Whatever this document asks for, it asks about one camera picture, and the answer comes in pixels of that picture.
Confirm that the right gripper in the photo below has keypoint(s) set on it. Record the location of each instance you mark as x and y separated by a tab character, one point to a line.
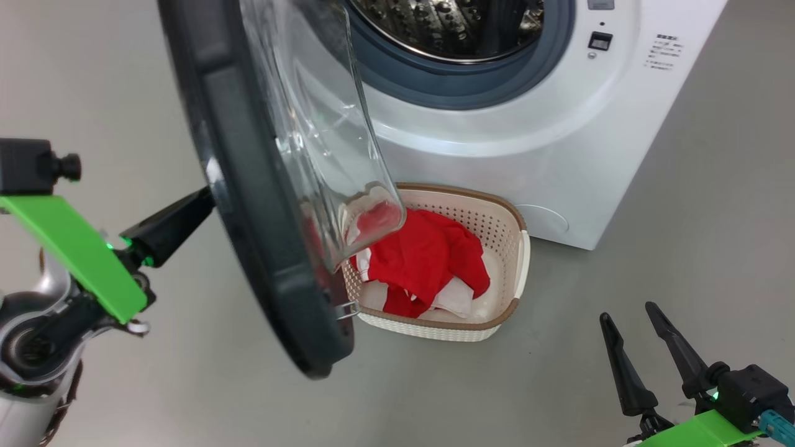
652	427

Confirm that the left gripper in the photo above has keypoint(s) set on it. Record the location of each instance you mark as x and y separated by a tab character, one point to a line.
141	279

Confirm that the black glass washing machine door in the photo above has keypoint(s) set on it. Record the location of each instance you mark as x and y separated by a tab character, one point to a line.
248	217

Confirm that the red garment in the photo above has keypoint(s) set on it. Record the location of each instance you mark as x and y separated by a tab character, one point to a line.
428	254

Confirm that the cream plastic laundry basket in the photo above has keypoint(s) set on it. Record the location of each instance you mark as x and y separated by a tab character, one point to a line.
500	217

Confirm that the white washing machine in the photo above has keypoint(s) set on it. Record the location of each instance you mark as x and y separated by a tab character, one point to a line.
497	155

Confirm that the grey rubber door gasket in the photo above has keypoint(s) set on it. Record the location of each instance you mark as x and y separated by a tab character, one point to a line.
447	88

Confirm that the black door lock slot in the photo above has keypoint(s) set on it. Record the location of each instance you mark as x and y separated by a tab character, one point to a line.
600	41

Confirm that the round white filter cover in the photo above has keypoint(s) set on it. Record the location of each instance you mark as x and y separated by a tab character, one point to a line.
543	218

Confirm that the white cloth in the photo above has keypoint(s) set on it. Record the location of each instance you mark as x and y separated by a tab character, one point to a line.
456	298

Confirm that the printed text sticker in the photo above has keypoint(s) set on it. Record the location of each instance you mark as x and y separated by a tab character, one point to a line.
663	51

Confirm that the stainless steel drum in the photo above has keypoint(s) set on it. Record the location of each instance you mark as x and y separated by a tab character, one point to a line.
447	25

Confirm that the green right wrist mount plate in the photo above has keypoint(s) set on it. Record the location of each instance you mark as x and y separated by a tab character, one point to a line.
702	431

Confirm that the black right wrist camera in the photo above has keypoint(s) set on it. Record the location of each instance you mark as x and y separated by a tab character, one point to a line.
754	388

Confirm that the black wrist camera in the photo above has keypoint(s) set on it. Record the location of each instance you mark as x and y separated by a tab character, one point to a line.
28	166
754	388

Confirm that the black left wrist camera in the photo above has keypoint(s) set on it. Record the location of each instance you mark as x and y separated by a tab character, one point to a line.
28	166

